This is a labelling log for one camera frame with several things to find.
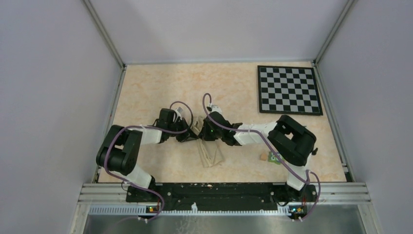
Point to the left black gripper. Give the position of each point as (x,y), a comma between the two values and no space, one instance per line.
(185,136)

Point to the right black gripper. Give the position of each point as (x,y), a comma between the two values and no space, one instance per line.
(204,134)

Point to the beige cloth napkin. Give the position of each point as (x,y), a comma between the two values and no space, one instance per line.
(209,151)

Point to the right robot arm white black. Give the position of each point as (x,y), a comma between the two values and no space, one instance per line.
(290,141)

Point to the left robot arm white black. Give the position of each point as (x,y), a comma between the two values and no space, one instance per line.
(119,150)

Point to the small cork piece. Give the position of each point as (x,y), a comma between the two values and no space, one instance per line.
(264,157)

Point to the black white checkerboard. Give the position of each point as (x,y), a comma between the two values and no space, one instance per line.
(288,90)

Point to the small black screw knob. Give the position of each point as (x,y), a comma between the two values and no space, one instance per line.
(314,152)

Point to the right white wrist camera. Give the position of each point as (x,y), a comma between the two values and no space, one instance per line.
(214,108)

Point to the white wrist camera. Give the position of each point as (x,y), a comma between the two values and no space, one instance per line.
(179,112)
(214,108)

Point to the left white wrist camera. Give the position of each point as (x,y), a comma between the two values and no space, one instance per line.
(179,112)

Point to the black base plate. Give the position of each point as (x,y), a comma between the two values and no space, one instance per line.
(264,196)

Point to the aluminium frame rail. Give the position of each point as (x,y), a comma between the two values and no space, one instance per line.
(110,199)

